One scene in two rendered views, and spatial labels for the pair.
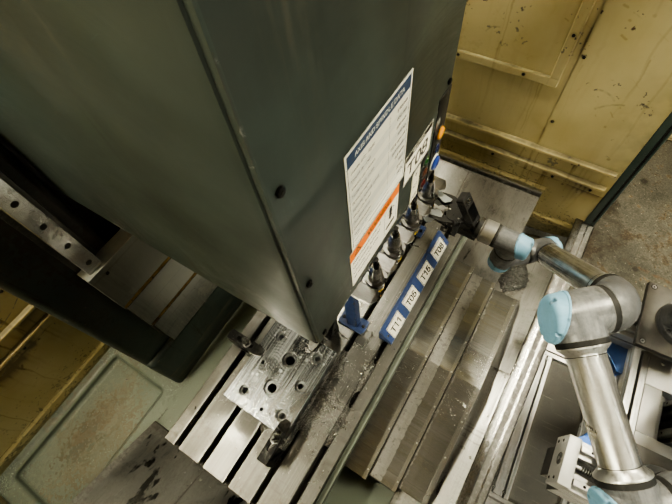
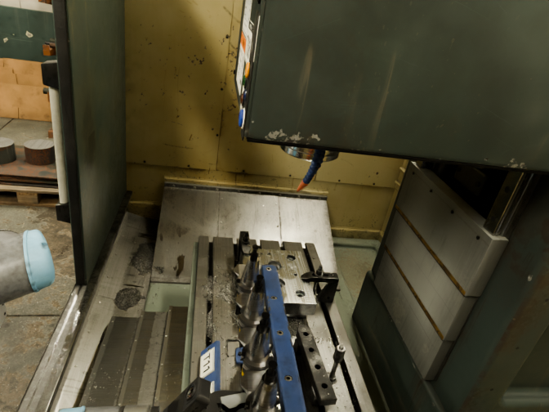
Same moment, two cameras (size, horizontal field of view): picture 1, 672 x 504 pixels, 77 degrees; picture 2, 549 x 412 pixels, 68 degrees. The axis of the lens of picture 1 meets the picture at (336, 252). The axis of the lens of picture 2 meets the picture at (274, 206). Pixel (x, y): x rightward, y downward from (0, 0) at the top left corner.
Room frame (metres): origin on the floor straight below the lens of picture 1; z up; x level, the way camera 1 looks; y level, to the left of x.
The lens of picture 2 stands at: (1.01, -0.70, 1.85)
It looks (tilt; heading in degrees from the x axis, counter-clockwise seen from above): 28 degrees down; 128
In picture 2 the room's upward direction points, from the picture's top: 10 degrees clockwise
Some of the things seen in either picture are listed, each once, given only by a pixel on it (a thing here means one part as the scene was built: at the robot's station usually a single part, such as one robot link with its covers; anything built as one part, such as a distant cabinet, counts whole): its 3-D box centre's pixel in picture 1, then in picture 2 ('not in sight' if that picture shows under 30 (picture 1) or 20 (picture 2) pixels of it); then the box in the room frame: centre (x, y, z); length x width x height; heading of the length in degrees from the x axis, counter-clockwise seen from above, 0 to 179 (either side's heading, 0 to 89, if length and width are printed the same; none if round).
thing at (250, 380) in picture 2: (419, 208); (259, 382); (0.72, -0.28, 1.21); 0.07 x 0.05 x 0.01; 50
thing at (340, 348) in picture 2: not in sight; (336, 362); (0.70, 0.10, 0.96); 0.03 x 0.03 x 0.13
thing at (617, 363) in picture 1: (603, 358); not in sight; (0.26, -0.81, 0.86); 0.09 x 0.09 x 0.09; 53
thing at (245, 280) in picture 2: (376, 271); (252, 270); (0.51, -0.10, 1.26); 0.04 x 0.04 x 0.07
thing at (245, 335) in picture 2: (402, 235); (254, 337); (0.63, -0.21, 1.21); 0.07 x 0.05 x 0.01; 50
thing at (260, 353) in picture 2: (412, 212); (260, 341); (0.68, -0.24, 1.26); 0.04 x 0.04 x 0.07
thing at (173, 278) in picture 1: (186, 254); (421, 265); (0.72, 0.47, 1.16); 0.48 x 0.05 x 0.51; 140
